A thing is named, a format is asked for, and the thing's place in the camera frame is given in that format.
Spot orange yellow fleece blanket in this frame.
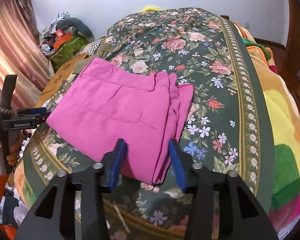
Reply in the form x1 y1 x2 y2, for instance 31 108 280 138
235 24 300 231

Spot pink striped curtain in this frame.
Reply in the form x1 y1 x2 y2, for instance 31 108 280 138
0 0 54 108

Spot person's left hand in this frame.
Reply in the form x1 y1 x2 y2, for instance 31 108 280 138
0 132 28 167

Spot pink pants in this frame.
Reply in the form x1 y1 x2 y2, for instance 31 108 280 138
47 58 194 185

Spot green bag with clutter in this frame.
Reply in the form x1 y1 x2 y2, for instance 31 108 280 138
40 28 88 72

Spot grey stuffed toy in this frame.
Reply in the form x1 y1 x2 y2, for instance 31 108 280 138
56 17 95 43

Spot brown cardboard box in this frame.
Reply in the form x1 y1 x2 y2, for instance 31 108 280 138
35 53 87 107

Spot olive folded garment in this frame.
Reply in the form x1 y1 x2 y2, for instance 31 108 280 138
72 43 123 75

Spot yellow pillow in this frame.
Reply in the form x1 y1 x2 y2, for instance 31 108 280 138
140 5 162 12

